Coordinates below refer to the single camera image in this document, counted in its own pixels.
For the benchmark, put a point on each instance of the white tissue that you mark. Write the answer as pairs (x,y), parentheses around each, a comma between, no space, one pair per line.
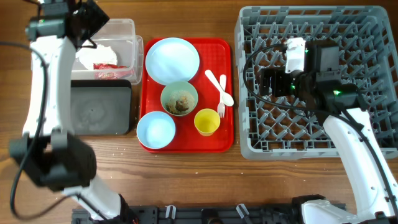
(101,55)

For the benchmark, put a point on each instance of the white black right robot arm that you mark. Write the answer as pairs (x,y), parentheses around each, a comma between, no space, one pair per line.
(312,74)

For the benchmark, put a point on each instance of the clear plastic waste bin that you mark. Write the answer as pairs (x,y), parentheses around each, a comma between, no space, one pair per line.
(119,34)

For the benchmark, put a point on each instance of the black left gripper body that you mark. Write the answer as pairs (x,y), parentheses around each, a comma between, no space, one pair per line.
(93,19)

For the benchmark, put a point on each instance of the rice and nutshell leftovers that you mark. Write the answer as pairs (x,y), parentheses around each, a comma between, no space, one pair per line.
(180,102)

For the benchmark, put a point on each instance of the yellow cup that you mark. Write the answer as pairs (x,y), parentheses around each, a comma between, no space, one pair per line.
(207,121)

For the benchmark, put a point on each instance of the red snack wrapper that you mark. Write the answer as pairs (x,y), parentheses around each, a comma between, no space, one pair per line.
(111,72)

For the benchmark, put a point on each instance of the red serving tray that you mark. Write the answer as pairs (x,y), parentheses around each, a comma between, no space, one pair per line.
(215,55)

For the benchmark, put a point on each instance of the light blue small bowl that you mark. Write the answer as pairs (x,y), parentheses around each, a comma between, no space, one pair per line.
(155,130)

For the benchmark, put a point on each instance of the light blue plate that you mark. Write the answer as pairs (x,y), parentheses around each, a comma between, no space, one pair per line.
(172,60)

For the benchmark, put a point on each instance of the black waste tray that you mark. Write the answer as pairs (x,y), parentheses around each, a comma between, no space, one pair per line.
(100,107)

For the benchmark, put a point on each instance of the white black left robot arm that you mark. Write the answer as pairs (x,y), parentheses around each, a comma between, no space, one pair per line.
(48,151)

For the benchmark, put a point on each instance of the grey dishwasher rack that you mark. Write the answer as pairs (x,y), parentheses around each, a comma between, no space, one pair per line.
(276,128)

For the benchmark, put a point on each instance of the green bowl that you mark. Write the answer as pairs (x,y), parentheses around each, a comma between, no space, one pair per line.
(176,86)

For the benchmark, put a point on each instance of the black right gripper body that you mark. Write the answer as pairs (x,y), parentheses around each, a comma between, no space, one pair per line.
(283,84)

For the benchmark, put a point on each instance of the white plastic spoon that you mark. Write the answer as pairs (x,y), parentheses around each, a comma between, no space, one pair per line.
(227,98)

